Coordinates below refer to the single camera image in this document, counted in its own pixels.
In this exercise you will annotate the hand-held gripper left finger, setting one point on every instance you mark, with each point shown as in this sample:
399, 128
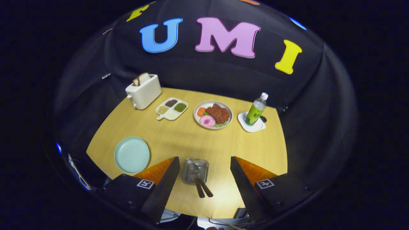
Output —
161, 193

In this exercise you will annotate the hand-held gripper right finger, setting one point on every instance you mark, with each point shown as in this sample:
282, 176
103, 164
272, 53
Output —
246, 193

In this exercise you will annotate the silver fork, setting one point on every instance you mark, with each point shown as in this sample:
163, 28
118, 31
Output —
207, 190

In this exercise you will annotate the silver spoon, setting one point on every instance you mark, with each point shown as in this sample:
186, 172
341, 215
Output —
194, 168

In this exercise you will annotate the light blue plate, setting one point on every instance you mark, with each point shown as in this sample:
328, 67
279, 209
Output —
131, 155

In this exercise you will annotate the metal mesh utensil basket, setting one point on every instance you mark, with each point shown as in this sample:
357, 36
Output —
204, 166

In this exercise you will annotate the white square coaster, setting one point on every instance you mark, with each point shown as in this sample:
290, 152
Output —
255, 128

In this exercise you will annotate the green lettuce leaf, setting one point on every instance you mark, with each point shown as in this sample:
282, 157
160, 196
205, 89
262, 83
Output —
221, 125

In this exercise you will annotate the white divided snack dish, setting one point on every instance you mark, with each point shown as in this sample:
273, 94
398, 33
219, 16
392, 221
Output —
172, 115

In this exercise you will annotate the white plate with food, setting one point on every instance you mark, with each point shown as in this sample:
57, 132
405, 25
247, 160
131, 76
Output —
197, 121

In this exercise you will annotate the pink ham slice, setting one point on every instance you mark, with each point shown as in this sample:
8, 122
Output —
207, 121

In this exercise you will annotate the green label drink bottle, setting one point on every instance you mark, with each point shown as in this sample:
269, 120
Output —
254, 111

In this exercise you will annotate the pile of yellow beans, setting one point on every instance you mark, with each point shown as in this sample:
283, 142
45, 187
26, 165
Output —
163, 110

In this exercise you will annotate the brown meat cutlet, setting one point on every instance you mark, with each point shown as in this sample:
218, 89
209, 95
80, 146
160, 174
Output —
219, 113

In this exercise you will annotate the pile of green beans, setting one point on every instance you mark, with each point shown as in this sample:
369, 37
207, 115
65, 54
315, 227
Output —
180, 107

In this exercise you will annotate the orange carrot slice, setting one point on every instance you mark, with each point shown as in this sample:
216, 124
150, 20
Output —
201, 112

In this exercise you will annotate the pile of brown beans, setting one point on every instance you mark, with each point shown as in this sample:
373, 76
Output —
171, 103

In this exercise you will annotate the white toaster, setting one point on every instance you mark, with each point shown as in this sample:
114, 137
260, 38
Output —
145, 94

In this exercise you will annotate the small toast bread slice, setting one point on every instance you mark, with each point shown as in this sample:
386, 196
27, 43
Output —
135, 82

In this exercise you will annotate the large toast bread slice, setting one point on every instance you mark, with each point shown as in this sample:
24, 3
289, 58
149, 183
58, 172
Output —
143, 77

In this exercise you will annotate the black backdrop cloth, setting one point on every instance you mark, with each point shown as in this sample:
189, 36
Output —
204, 73

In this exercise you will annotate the silver cloth clip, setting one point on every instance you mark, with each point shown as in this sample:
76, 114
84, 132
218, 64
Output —
106, 76

